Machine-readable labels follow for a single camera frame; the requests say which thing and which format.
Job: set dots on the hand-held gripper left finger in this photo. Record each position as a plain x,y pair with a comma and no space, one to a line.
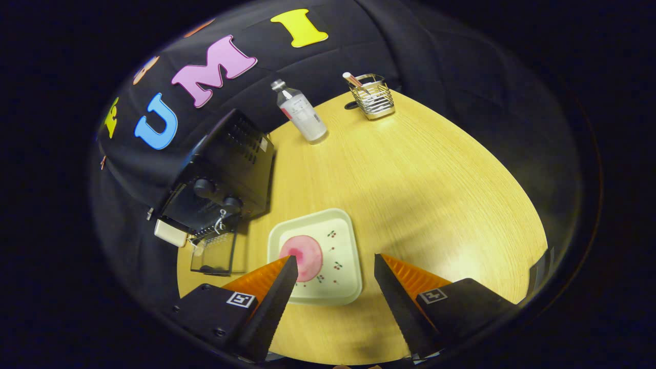
274,307

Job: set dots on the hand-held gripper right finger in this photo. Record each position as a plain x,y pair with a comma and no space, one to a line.
402,312

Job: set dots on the pink round food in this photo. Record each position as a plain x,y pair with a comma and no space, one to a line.
305,253

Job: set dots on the cream square plate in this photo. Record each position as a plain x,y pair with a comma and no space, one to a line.
341,256

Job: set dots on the black toaster oven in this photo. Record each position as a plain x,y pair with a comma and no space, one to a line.
230,154

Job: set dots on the white toaster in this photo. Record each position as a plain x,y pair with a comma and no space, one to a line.
171,233

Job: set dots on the white clip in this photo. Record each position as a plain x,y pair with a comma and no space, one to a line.
149,213

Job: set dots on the clear plastic bottle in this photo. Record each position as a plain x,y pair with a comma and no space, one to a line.
302,115

